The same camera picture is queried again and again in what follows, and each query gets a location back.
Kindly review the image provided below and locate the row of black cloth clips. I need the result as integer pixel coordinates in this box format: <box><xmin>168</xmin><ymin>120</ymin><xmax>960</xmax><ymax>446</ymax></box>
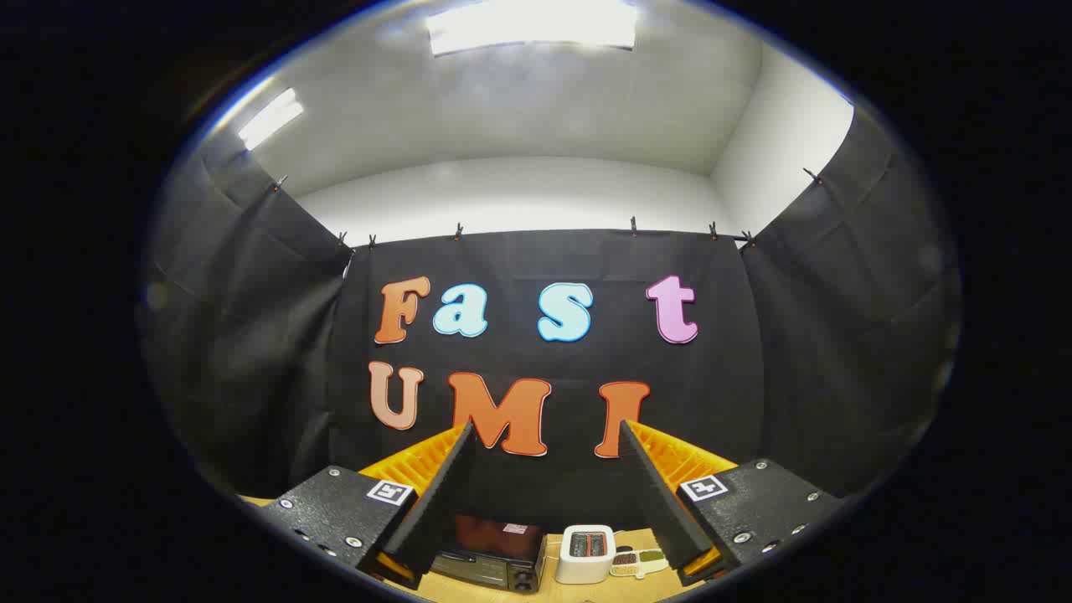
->
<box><xmin>272</xmin><ymin>167</ymin><xmax>826</xmax><ymax>250</ymax></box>

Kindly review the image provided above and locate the black toaster oven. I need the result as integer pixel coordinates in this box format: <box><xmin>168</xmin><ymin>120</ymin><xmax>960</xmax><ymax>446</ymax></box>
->
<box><xmin>429</xmin><ymin>513</ymin><xmax>549</xmax><ymax>594</ymax></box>

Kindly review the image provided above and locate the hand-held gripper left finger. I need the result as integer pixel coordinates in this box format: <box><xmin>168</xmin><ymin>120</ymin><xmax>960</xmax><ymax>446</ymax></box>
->
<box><xmin>261</xmin><ymin>423</ymin><xmax>476</xmax><ymax>590</ymax></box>

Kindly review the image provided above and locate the large ceiling light panel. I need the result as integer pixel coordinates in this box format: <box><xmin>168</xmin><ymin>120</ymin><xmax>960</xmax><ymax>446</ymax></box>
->
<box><xmin>425</xmin><ymin>0</ymin><xmax>639</xmax><ymax>58</ymax></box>

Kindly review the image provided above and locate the small ceiling light panel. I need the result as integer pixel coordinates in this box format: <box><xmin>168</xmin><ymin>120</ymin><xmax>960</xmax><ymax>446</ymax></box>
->
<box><xmin>238</xmin><ymin>88</ymin><xmax>305</xmax><ymax>152</ymax></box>

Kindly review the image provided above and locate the white pop-up toaster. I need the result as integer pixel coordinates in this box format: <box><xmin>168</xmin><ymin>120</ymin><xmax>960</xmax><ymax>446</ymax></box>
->
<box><xmin>555</xmin><ymin>525</ymin><xmax>617</xmax><ymax>585</ymax></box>

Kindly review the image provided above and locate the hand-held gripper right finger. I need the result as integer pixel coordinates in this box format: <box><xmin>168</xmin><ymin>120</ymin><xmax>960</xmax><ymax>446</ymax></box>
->
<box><xmin>618</xmin><ymin>419</ymin><xmax>845</xmax><ymax>587</ymax></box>

